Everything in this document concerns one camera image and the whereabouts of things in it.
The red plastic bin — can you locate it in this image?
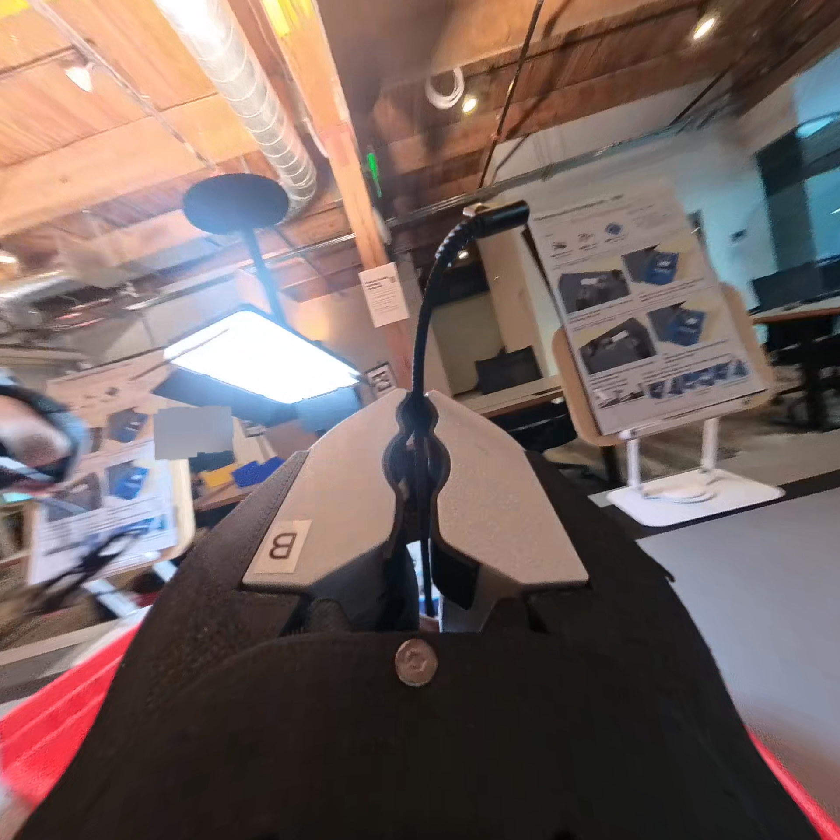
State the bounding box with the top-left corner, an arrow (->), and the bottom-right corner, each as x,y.
0,617 -> 840,840

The wooden backing board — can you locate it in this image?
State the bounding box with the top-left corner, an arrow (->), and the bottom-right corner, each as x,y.
551,282 -> 778,448

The silver ventilation duct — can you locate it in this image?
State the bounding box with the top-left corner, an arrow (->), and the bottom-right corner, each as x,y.
154,0 -> 319,217

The black usb-c cable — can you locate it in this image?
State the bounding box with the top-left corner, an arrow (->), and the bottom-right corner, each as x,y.
394,202 -> 531,618

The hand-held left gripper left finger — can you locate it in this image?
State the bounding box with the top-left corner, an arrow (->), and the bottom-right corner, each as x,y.
241,387 -> 411,598

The white sheet stand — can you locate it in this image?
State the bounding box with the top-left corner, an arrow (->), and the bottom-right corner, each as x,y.
605,420 -> 785,527

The white paper sign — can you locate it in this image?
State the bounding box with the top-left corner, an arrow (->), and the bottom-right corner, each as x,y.
357,262 -> 408,329

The wooden desk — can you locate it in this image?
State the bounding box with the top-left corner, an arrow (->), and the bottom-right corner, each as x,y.
748,303 -> 840,434

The black bag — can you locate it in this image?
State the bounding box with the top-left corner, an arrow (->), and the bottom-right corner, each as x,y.
474,348 -> 544,396

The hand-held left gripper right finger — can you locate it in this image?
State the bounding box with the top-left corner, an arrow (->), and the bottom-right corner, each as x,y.
427,389 -> 590,614

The light panel on black stand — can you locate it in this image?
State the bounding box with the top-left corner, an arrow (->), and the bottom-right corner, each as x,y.
152,174 -> 363,427

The printed instruction sheet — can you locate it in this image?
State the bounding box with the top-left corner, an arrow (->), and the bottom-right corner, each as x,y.
525,177 -> 772,437
26,407 -> 191,586

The white coiled cable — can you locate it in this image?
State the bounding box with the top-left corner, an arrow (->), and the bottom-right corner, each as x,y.
425,66 -> 468,110

